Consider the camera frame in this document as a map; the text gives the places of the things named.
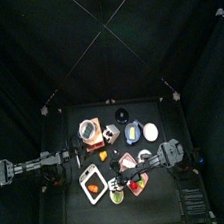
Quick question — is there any small house shaped box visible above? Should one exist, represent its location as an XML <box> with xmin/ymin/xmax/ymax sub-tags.
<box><xmin>101</xmin><ymin>122</ymin><xmax>122</xmax><ymax>146</ymax></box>

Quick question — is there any orange toy food piece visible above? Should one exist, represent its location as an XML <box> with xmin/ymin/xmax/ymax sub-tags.
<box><xmin>86</xmin><ymin>183</ymin><xmax>100</xmax><ymax>195</ymax></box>

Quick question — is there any white square baking pan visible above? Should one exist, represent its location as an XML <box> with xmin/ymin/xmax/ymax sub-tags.
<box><xmin>76</xmin><ymin>161</ymin><xmax>112</xmax><ymax>207</ymax></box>

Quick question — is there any white text label sticker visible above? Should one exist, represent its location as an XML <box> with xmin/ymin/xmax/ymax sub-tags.
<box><xmin>181</xmin><ymin>186</ymin><xmax>209</xmax><ymax>223</ymax></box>

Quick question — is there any grey white small bowl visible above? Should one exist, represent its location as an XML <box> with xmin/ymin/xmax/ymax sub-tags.
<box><xmin>136</xmin><ymin>148</ymin><xmax>154</xmax><ymax>164</ymax></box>

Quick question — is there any black round lid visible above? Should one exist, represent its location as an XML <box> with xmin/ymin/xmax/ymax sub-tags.
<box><xmin>114</xmin><ymin>107</ymin><xmax>131</xmax><ymax>126</ymax></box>

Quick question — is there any pink cutting board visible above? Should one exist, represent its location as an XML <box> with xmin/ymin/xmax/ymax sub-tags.
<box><xmin>117</xmin><ymin>149</ymin><xmax>152</xmax><ymax>199</ymax></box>

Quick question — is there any yellow green toy fruit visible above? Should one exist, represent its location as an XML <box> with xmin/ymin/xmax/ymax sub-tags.
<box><xmin>137</xmin><ymin>178</ymin><xmax>147</xmax><ymax>189</ymax></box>

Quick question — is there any wooden toy stove box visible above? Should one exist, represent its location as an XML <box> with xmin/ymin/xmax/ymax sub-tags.
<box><xmin>78</xmin><ymin>116</ymin><xmax>106</xmax><ymax>153</ymax></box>

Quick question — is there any grey frame corner bracket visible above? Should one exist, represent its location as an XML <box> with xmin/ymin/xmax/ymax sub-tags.
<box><xmin>40</xmin><ymin>105</ymin><xmax>50</xmax><ymax>117</ymax></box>
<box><xmin>171</xmin><ymin>90</ymin><xmax>182</xmax><ymax>102</ymax></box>
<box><xmin>104</xmin><ymin>97</ymin><xmax>117</xmax><ymax>106</ymax></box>
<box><xmin>214</xmin><ymin>6</ymin><xmax>224</xmax><ymax>19</ymax></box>

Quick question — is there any green cup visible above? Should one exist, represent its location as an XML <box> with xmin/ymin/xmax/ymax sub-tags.
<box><xmin>108</xmin><ymin>188</ymin><xmax>127</xmax><ymax>206</ymax></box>

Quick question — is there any yellow toy butter stick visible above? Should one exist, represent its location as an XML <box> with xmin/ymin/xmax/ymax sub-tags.
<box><xmin>127</xmin><ymin>126</ymin><xmax>138</xmax><ymax>141</ymax></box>

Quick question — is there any yellow orange toy fruit piece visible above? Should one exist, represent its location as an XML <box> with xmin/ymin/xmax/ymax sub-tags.
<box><xmin>97</xmin><ymin>150</ymin><xmax>110</xmax><ymax>163</ymax></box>

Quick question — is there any white toy food slice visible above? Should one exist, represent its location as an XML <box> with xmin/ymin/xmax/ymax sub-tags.
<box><xmin>121</xmin><ymin>156</ymin><xmax>137</xmax><ymax>171</ymax></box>

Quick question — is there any red toy tomato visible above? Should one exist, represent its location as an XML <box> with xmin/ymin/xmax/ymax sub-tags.
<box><xmin>129</xmin><ymin>180</ymin><xmax>140</xmax><ymax>191</ymax></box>

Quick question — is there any white round plate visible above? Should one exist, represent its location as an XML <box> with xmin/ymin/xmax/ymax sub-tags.
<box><xmin>141</xmin><ymin>121</ymin><xmax>160</xmax><ymax>144</ymax></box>

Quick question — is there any blue toy frying pan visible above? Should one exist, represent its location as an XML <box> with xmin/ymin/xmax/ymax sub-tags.
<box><xmin>122</xmin><ymin>118</ymin><xmax>147</xmax><ymax>146</ymax></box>

